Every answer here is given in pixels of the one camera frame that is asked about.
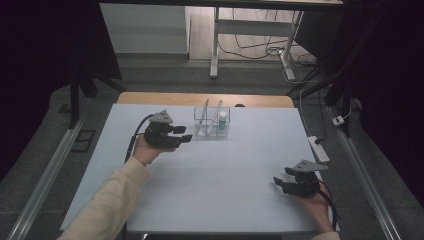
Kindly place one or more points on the white power strip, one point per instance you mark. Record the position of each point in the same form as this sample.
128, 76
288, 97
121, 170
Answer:
319, 149

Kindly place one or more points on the person's right hand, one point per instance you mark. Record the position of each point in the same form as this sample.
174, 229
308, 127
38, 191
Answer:
315, 210

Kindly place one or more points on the white table cover board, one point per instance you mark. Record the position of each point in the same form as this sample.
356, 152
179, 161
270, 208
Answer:
216, 200

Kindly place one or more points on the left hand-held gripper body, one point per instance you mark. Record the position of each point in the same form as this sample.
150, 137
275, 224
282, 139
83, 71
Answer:
160, 135

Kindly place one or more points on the clear acrylic organizer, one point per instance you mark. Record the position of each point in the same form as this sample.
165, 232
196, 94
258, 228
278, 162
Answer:
213, 131

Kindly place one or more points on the green and white glue stick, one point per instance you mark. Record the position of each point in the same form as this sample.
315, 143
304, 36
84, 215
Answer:
222, 120

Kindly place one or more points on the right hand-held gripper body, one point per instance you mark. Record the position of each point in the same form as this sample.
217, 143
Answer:
303, 183

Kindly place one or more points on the white desk frame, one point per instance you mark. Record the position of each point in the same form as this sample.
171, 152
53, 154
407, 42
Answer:
253, 27

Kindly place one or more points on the wooden table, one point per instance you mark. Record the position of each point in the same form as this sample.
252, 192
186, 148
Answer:
166, 99

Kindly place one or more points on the person's left hand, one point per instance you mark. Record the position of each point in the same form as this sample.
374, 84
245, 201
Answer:
148, 151

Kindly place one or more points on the black tripod stand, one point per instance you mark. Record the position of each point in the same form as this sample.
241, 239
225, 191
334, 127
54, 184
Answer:
75, 100
336, 90

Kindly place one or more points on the aluminium rail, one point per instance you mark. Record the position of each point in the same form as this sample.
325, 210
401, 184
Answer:
46, 176
363, 173

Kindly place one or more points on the white cabinet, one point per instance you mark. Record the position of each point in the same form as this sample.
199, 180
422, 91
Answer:
146, 30

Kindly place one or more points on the small dark round object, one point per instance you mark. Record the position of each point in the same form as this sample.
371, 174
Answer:
239, 105

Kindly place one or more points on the black floor frame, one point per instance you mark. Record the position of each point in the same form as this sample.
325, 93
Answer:
83, 140

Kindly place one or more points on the silver pen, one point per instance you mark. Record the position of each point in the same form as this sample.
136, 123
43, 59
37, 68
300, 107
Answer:
202, 118

